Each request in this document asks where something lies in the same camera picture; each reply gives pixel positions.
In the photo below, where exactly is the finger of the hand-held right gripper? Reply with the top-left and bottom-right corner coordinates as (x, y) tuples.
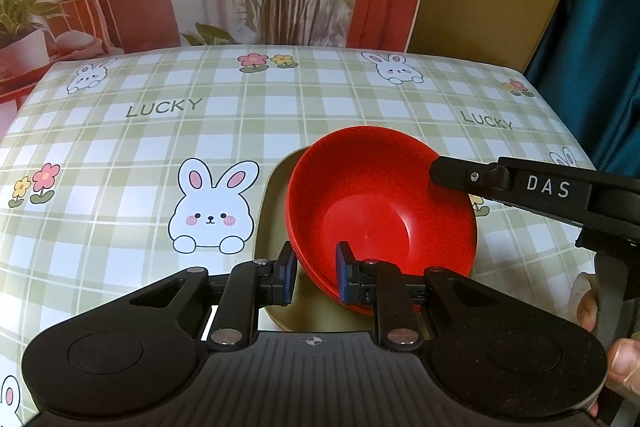
(430, 155), (640, 228)

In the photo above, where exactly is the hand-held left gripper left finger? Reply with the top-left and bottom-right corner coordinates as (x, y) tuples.
(107, 241), (299, 353)

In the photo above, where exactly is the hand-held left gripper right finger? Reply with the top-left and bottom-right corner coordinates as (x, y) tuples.
(334, 241), (523, 353)

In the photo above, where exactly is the person's right hand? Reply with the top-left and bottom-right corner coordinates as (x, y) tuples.
(572, 272), (640, 418)

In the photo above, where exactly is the teal curtain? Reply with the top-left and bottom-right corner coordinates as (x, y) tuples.
(522, 0), (640, 180)

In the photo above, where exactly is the checkered bunny print tablecloth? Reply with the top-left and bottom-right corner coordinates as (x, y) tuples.
(0, 44), (601, 427)

